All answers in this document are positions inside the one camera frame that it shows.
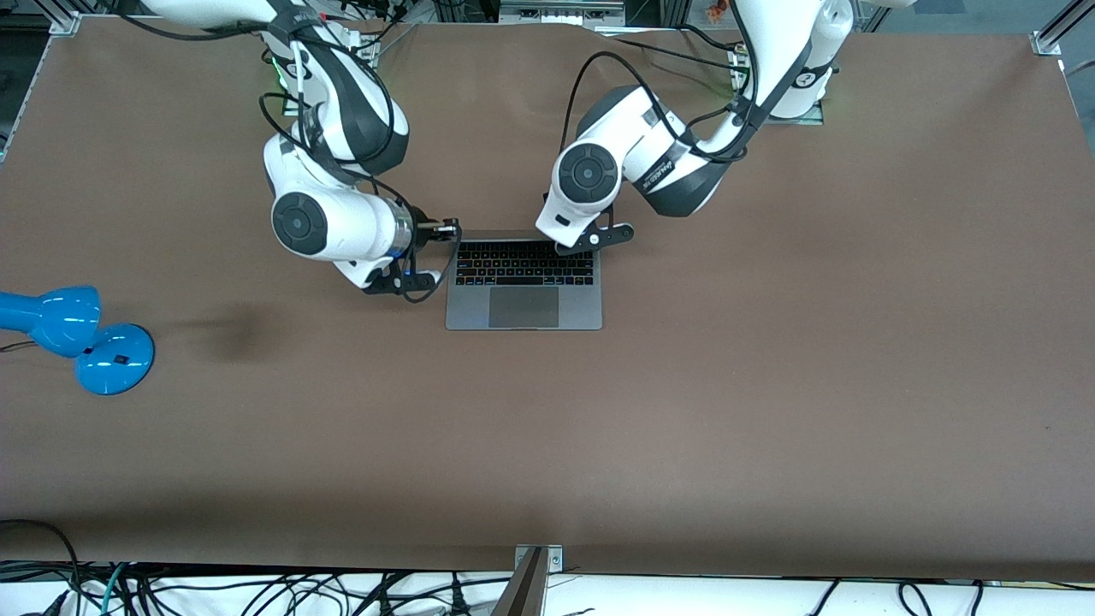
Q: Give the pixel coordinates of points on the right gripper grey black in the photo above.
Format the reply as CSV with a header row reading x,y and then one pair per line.
x,y
423,230

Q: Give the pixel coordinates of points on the grey laptop with black keyboard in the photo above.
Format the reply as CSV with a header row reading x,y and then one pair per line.
x,y
523,308

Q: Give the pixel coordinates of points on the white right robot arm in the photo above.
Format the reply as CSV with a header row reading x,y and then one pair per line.
x,y
342,224

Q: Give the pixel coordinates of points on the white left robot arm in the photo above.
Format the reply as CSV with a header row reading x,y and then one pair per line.
x,y
650,145

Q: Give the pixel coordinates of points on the grey equipment box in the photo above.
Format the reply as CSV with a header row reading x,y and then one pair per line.
x,y
560,12

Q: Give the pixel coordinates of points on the blue desk lamp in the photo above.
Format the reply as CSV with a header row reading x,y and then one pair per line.
x,y
115,359

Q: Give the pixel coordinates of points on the white cloth sheet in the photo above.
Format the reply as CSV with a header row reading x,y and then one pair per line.
x,y
684,599

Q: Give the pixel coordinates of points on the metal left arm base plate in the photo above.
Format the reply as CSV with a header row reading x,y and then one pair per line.
x,y
817,115

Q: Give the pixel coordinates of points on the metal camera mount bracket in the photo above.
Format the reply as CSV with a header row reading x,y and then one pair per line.
x,y
530,590

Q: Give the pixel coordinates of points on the aluminium frame corner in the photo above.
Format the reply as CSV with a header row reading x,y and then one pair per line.
x,y
1056,34
64,23

